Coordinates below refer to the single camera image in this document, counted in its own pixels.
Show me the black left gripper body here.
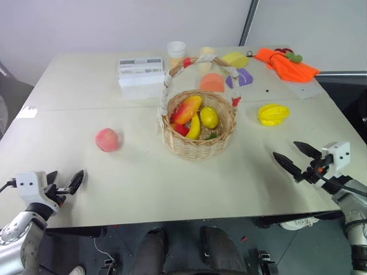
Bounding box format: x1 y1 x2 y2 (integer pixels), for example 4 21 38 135
44 183 72 208

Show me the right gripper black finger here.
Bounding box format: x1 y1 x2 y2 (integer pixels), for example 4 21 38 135
293 140 323 159
272 151 302 182

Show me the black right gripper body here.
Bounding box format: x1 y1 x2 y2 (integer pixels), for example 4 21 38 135
295 154 334 184

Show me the red toy fruit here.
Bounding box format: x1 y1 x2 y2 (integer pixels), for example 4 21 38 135
170 122 190 137

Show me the yellow toy starfruit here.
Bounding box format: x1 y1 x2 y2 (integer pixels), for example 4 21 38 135
257 103 291 127

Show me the pink toy peach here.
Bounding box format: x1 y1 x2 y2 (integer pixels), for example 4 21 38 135
95 127 120 152

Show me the white paper tag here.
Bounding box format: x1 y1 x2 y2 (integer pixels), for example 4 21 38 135
17 105 40 120

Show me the orange cloth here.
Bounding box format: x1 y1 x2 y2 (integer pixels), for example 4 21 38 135
254 47 321 84

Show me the dark chair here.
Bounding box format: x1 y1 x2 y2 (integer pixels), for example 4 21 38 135
0 61 36 142

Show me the yellow toy lemon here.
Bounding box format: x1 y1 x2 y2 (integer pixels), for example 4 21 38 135
200 106 220 129

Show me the green felt toy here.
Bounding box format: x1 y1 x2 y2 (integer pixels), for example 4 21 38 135
283 51 303 64

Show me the yellow toy banana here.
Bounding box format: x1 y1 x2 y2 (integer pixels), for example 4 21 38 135
185 113 202 140

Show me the dark rounded shape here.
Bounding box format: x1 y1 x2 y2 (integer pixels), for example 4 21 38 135
134 227 167 275
200 226 248 275

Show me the yellow plate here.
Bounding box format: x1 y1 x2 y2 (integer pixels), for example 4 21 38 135
221 51 251 69

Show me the red yellow toy mango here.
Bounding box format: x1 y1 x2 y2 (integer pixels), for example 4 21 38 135
170 95 203 125

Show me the white plastic box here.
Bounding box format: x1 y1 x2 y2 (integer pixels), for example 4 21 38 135
118 57 167 97

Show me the cream foam cylinder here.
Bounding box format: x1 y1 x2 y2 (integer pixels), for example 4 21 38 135
197 46 217 74

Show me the white plastic cup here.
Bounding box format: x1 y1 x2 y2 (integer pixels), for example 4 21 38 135
167 41 188 69

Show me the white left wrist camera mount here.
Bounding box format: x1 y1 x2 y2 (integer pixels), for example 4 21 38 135
15 171 61 214

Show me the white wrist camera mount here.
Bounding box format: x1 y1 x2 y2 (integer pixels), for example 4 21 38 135
314 141 352 189
15 171 61 214

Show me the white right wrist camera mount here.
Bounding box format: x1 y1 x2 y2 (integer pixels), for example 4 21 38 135
314 141 352 189

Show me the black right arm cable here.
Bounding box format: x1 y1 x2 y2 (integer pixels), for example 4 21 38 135
317 174 367 198

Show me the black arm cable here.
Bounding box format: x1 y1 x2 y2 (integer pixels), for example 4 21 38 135
317 174 367 198
0 178 18 193

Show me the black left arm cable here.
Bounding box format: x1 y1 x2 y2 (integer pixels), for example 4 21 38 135
0 178 18 193

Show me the white floor cable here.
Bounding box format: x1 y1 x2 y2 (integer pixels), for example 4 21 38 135
93 237 116 259

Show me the wicker basket with handle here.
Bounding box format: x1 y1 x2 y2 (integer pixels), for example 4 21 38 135
157 55 243 161

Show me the grey wall pillar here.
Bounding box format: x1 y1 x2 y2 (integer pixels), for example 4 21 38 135
239 0 260 47

